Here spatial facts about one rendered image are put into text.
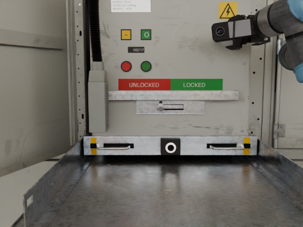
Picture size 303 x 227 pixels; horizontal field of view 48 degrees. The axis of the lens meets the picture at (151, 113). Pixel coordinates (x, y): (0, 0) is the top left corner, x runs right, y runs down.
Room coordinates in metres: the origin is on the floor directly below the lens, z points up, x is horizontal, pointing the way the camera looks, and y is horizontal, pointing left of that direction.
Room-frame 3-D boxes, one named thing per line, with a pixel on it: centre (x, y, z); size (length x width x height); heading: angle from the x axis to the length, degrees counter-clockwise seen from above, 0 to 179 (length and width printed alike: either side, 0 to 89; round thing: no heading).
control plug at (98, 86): (0.98, 0.15, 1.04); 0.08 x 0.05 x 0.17; 0
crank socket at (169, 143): (1.02, -0.06, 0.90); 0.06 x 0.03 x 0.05; 90
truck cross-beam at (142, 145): (1.06, -0.06, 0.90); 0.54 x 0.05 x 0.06; 90
